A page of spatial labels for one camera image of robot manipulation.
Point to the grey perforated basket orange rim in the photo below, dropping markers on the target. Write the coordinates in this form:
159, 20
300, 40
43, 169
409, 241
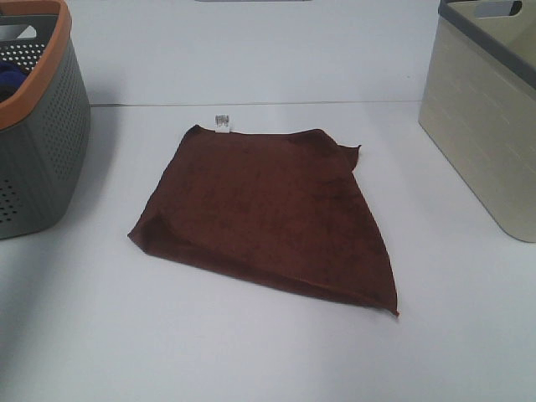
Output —
45, 125

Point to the beige basket grey rim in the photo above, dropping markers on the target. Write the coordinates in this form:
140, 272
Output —
478, 106

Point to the brown towel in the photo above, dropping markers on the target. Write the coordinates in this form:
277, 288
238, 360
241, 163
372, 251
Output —
280, 210

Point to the blue cloth in basket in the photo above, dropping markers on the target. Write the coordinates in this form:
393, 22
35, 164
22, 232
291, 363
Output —
12, 77

